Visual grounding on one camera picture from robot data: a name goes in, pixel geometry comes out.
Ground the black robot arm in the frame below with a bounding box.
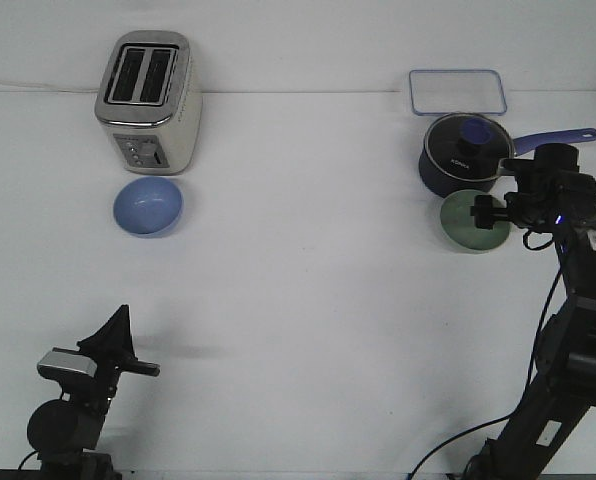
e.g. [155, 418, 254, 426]
[463, 143, 596, 479]
[27, 304, 160, 479]

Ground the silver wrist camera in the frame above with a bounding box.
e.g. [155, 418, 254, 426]
[37, 350, 97, 379]

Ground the blue saucepan with handle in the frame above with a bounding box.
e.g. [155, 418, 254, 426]
[419, 128, 596, 198]

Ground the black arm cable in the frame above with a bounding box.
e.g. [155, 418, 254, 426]
[16, 449, 44, 474]
[407, 227, 572, 480]

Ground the glass pot lid blue knob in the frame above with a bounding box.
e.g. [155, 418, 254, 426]
[424, 113, 513, 181]

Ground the green bowl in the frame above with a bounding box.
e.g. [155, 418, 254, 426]
[439, 189, 511, 253]

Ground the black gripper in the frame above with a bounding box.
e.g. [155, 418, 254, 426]
[470, 143, 586, 233]
[58, 304, 160, 415]

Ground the white toaster power cord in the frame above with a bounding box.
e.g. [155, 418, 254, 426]
[0, 76, 102, 95]

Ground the silver two-slot toaster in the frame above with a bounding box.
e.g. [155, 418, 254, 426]
[94, 30, 203, 176]

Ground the blue bowl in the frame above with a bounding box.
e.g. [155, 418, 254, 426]
[112, 176, 184, 238]

